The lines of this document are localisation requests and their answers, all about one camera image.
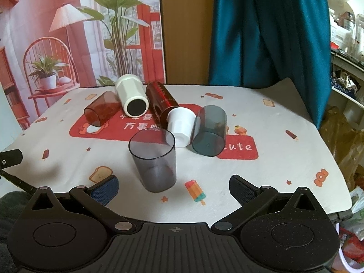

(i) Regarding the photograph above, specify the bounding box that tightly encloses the blue-grey transparent cup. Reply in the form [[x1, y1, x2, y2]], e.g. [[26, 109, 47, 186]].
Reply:
[[191, 105, 228, 157]]

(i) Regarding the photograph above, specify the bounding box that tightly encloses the small white cup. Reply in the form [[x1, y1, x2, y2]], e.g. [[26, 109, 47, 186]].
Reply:
[[166, 107, 197, 148]]

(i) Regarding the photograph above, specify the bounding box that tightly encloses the white cup with black base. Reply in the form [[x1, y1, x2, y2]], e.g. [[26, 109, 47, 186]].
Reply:
[[114, 74, 148, 118]]

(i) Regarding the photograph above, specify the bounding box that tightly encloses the grey transparent cup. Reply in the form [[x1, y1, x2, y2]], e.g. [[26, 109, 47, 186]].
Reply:
[[128, 129, 177, 193]]

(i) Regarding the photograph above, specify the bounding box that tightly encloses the brown wooden board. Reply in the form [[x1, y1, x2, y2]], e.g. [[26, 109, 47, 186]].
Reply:
[[158, 0, 216, 85]]

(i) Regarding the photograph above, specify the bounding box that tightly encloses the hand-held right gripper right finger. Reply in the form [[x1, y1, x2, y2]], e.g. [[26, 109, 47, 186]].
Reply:
[[212, 174, 324, 233]]

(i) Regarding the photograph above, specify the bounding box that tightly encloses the thin black rod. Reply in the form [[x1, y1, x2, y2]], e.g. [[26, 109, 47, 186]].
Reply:
[[0, 169, 37, 195]]

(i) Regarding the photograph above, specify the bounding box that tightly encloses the dark red cup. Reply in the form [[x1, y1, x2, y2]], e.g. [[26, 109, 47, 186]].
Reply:
[[145, 81, 180, 130]]

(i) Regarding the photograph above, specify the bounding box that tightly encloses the brown transparent cup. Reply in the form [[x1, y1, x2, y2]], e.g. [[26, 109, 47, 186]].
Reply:
[[83, 91, 121, 127]]

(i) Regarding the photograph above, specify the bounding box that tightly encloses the teal curtain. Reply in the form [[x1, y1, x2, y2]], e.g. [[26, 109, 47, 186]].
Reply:
[[208, 0, 332, 130]]

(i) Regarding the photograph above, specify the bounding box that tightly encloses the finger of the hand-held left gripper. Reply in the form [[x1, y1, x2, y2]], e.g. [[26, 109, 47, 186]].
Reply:
[[0, 149, 23, 169]]

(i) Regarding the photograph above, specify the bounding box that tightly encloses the white printed tablecloth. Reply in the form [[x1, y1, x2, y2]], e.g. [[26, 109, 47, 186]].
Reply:
[[0, 77, 354, 226]]

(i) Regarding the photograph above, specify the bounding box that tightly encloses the white cluttered shelf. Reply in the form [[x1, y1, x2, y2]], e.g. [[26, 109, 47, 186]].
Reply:
[[327, 3, 364, 111]]

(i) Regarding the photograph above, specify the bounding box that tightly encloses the wall poster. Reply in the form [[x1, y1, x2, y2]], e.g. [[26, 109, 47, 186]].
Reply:
[[0, 0, 167, 133]]

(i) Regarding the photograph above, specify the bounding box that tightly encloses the yellow plastic bag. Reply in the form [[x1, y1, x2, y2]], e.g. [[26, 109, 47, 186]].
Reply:
[[318, 106, 364, 195]]

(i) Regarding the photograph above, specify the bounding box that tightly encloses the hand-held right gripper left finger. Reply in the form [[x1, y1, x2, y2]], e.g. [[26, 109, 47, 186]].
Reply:
[[30, 175, 137, 233]]

